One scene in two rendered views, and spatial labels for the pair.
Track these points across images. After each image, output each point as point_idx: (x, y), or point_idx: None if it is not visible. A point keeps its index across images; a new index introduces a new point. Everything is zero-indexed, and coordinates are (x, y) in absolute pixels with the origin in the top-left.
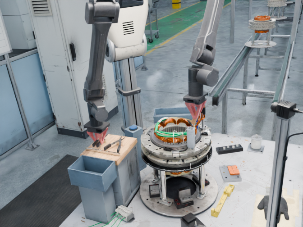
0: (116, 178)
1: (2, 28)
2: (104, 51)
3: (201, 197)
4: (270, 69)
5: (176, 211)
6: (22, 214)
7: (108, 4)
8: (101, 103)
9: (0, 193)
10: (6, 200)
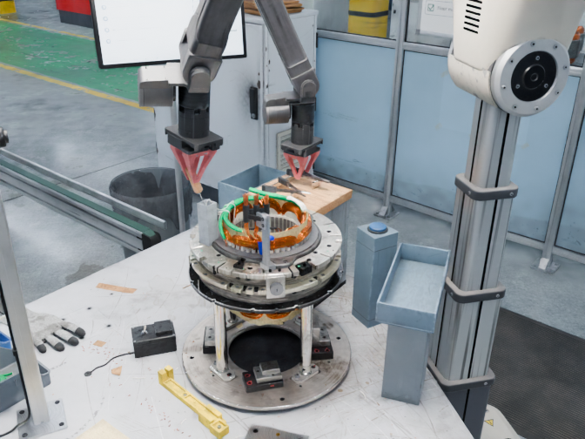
0: None
1: None
2: (257, 3)
3: (211, 364)
4: None
5: (202, 330)
6: (510, 341)
7: None
8: (274, 97)
9: (572, 312)
10: (553, 321)
